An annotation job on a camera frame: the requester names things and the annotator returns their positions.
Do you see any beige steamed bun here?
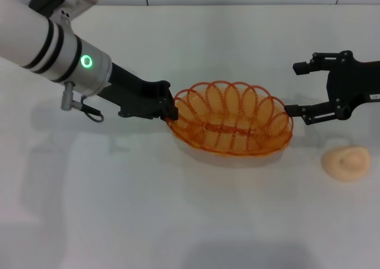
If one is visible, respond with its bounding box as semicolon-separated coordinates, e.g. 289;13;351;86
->
321;145;372;183

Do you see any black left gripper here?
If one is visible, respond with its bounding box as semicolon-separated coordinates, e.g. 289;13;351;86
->
97;62;179;122

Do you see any orange wire basket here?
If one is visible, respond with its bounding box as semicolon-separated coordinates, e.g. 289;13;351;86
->
165;79;295;159

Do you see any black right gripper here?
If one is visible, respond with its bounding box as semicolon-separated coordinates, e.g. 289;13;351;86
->
284;51;380;126

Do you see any grey left wrist cable connector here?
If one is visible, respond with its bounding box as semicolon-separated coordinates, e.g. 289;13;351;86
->
61;81;105;123

